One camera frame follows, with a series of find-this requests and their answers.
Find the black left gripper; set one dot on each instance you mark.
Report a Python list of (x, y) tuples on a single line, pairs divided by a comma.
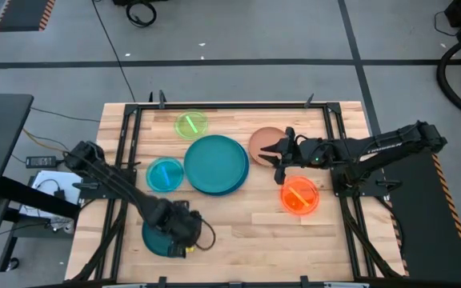
[(182, 228)]

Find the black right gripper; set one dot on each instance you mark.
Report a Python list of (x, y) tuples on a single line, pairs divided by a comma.
[(310, 154)]

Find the small opaque teal plate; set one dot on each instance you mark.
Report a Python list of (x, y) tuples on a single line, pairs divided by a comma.
[(152, 242)]

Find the small translucent orange plate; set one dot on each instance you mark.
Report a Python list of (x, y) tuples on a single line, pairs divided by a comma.
[(299, 196)]

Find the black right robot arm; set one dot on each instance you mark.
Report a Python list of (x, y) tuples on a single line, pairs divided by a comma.
[(374, 144)]

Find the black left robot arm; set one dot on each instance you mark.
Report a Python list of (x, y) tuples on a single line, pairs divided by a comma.
[(114, 180)]

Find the small brown plastic plate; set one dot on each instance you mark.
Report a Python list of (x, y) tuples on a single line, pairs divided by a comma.
[(260, 138)]

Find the large blue plastic plate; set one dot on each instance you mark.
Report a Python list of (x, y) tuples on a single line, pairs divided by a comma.
[(246, 176)]

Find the small translucent blue plate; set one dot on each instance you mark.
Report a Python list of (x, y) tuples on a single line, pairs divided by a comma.
[(165, 174)]

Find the large teal plastic plate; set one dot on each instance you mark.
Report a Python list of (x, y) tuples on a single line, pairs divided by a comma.
[(214, 164)]

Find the small translucent green plate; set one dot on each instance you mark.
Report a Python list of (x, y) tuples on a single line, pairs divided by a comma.
[(190, 125)]

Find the white paper sheet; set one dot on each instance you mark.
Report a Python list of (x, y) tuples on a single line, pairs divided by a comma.
[(46, 180)]

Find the black power adapter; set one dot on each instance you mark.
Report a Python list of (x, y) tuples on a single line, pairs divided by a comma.
[(41, 161)]

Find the black hazard-striped floor mat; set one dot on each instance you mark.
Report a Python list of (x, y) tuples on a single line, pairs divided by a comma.
[(22, 14), (434, 224)]

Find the black frame clamp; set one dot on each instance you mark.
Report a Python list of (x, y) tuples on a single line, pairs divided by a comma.
[(309, 101)]

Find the black aluminium table frame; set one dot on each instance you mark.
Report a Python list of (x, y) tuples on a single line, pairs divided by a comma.
[(234, 106)]

